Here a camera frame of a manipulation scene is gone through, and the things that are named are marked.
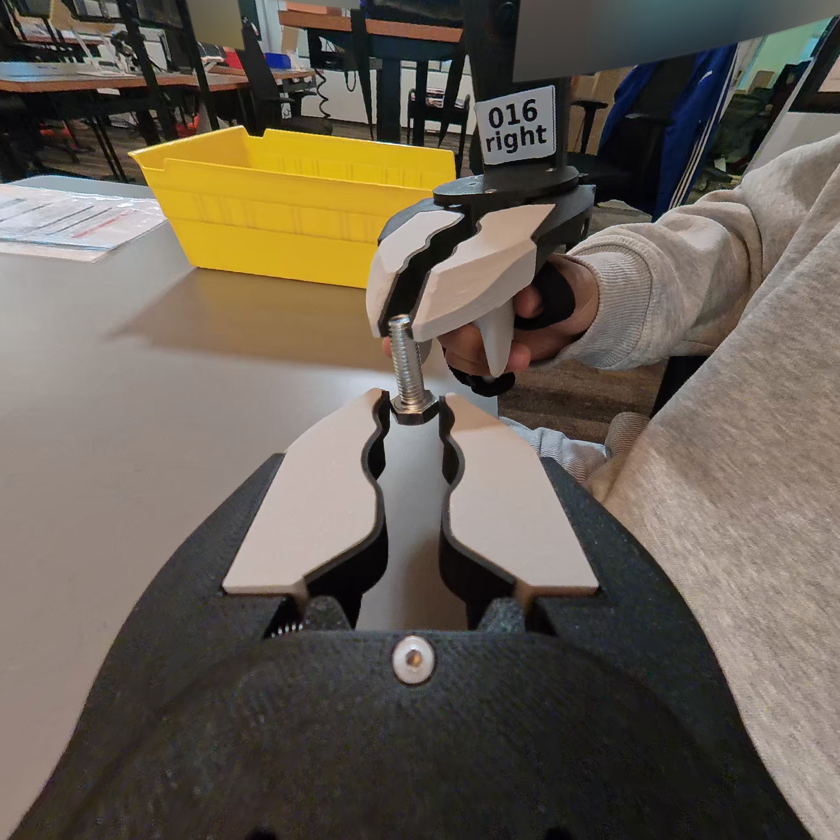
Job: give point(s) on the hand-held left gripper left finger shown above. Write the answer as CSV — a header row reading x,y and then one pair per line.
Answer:
x,y
308,512

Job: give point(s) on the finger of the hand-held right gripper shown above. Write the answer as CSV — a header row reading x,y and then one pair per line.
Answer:
x,y
485,269
380,282

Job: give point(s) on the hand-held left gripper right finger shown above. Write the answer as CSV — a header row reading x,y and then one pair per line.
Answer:
x,y
518,518

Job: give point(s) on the silver hex bolt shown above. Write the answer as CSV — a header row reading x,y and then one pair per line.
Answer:
x,y
405,361

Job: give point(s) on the person's right forearm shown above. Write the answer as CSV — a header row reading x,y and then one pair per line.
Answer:
x,y
656,282

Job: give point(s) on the grey desk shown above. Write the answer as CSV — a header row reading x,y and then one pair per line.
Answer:
x,y
131,426

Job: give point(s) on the long wooden office desk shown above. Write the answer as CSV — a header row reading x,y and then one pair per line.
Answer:
x,y
98,82

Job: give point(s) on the person's right hand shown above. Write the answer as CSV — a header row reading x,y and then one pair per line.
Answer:
x,y
472,354

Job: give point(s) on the yellow plastic bin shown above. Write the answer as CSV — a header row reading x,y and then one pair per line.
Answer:
x,y
262,216

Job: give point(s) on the black office chair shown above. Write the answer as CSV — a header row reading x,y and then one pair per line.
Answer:
x,y
630,151
262,79

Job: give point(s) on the blue jacket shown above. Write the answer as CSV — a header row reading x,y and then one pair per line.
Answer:
x,y
689,131

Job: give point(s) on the person's grey sweatshirt torso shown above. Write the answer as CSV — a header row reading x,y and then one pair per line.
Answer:
x,y
722,525

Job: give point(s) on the laminated paper sheet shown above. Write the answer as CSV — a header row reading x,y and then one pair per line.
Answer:
x,y
65,220

